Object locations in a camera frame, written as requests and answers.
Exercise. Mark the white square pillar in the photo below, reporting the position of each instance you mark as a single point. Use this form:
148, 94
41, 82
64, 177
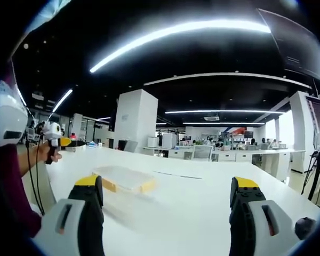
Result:
136, 120

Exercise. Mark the row of white office desks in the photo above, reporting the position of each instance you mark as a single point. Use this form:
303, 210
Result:
242, 154

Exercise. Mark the tall white cabinet appliance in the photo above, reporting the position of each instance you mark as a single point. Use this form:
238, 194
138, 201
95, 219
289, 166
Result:
168, 140

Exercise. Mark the large black monitor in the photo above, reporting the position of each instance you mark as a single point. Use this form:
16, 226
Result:
296, 45

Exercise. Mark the translucent storage box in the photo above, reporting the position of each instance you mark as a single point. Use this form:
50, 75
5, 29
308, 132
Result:
134, 188

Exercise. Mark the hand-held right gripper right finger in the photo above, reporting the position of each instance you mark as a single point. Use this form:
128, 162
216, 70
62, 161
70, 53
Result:
256, 221

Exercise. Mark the grey open laptop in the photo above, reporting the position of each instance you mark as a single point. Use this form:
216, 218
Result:
130, 146

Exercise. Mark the small white cabinet appliance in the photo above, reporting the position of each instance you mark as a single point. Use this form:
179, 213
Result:
152, 142

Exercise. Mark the black tripod stand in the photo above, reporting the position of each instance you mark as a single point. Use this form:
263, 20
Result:
317, 170

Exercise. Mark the person's left hand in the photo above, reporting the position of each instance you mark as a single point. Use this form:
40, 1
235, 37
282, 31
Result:
44, 154

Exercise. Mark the ceiling air vent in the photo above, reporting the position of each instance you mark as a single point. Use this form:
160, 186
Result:
211, 118

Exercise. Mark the long ceiling light strip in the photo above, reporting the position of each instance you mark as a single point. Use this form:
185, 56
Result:
62, 100
224, 123
224, 111
176, 29

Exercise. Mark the black round knob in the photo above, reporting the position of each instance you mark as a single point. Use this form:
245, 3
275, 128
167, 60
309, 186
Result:
305, 228

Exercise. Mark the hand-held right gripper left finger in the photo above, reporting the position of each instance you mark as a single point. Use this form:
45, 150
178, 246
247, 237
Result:
69, 221

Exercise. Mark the clear container with yellow clips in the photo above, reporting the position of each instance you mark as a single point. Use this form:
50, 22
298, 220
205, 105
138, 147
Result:
122, 174

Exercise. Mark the person in maroon shirt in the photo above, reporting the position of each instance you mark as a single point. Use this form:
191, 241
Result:
13, 202

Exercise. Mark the red cap bottle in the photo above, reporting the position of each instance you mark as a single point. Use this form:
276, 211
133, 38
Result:
73, 137

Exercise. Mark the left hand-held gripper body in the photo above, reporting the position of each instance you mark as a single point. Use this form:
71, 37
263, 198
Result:
52, 130

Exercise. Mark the grey mesh office chair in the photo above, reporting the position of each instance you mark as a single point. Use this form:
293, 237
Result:
202, 152

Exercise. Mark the blue tissue pack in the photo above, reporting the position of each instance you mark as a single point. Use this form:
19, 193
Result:
92, 144

